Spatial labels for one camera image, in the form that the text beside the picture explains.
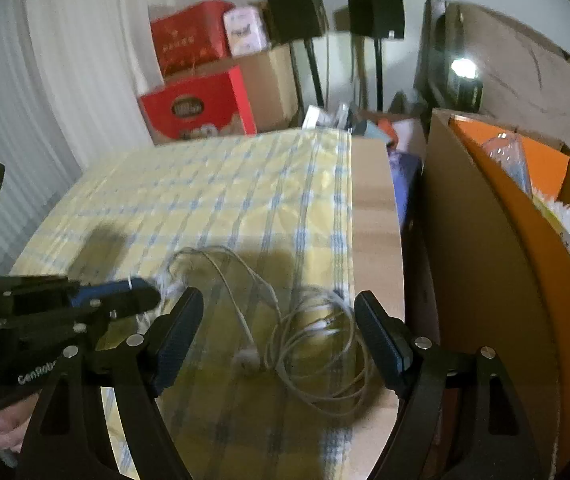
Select open cardboard clutter box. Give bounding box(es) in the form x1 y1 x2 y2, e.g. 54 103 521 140
302 102 428 161

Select small black lit device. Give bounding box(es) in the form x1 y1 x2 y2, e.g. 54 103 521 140
447 57 483 113

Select black speaker stand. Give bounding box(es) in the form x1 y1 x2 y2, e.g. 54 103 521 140
290 40 326 108
375 37 386 111

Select black speaker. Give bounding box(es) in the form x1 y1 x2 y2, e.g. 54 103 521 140
264 0 328 46
346 0 406 41

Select purple packet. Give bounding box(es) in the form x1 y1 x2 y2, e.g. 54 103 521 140
387 152 423 233

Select brown sofa cushion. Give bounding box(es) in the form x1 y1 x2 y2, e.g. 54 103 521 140
457 2 570 151

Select brown cardboard box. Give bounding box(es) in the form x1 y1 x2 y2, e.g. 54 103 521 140
165 45 301 133

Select white earphones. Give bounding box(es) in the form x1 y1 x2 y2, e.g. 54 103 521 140
162 245 371 418

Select red box with gold print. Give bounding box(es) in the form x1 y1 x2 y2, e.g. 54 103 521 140
149 0 236 78

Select red box with round label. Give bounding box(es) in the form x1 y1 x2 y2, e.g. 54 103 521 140
138 66 258 147

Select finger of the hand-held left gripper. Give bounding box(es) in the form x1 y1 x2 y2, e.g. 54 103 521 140
68 277 143 308
88 285 162 336

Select brown sofa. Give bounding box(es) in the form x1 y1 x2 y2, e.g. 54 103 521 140
415 0 570 171

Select clear plastic cup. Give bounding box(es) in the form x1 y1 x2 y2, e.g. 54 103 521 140
482 132 533 196

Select yellow checked tablecloth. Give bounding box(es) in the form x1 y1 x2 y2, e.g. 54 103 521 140
8 130 356 480

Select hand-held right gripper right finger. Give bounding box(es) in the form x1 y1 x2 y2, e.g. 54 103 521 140
354 290 540 480

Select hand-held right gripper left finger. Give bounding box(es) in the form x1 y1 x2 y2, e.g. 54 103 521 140
18 287 206 480

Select orange cardboard box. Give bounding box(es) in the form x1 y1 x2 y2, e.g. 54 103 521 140
420 107 570 476

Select white curtain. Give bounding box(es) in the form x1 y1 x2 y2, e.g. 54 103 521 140
0 0 166 281

